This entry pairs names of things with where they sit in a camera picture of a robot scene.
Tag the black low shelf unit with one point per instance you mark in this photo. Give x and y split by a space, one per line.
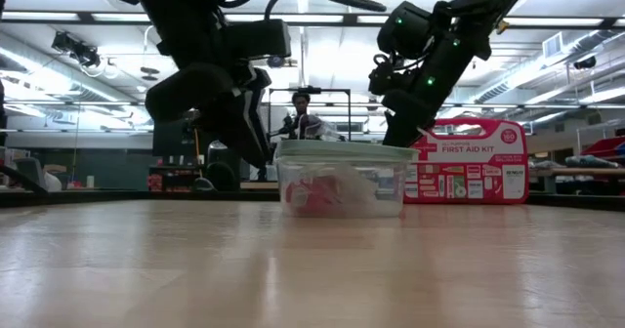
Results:
171 179

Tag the light blue cloth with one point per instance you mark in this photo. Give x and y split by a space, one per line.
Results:
342 150

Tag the red first aid kit case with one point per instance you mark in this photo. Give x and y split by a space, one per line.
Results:
478 167

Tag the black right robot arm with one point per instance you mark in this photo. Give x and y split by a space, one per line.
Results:
478 11

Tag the black ceiling-hung device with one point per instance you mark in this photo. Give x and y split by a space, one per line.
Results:
78 50

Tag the black monitor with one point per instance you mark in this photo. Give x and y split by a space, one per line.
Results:
168 140

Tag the black stand frame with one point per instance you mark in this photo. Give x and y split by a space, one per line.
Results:
337 90

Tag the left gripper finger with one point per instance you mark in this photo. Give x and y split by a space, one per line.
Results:
190 91
244 123

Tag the long LED light bar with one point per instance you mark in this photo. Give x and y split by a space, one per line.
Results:
537 21

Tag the black ceiling speaker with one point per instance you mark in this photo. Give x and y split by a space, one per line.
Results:
585 63

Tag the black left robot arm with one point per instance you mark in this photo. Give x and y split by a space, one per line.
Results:
185 15

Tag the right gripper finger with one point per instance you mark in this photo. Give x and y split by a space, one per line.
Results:
403 130

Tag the red bandage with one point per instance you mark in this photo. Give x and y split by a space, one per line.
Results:
312 196

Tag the grey office chair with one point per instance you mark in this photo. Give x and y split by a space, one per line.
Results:
31 172

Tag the person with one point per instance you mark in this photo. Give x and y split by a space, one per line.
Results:
300 106

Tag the dark folded cloth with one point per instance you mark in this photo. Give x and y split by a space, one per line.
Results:
591 162

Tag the red storage bin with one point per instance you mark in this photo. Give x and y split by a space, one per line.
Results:
603 147

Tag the silver air duct with vent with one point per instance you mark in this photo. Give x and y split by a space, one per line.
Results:
553 46

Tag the wooden side table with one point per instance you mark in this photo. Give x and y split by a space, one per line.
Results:
576 173

